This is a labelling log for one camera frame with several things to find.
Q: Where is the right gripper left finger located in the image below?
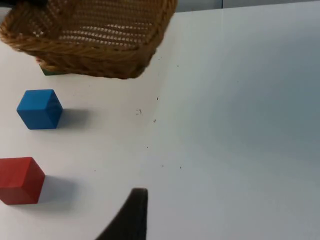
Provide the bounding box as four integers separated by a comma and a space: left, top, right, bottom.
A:
9, 0, 49, 10

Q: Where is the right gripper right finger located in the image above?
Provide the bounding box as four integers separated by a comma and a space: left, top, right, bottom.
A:
94, 187, 149, 240

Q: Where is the pale brown wicker basket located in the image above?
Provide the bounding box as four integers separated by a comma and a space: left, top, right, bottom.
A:
0, 0, 179, 80

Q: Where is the blue cube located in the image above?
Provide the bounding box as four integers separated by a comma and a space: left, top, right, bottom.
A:
16, 88, 64, 131

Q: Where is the green cube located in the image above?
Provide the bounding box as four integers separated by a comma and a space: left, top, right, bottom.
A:
38, 63, 66, 77

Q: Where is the red cube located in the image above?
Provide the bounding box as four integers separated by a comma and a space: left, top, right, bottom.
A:
0, 156, 46, 206

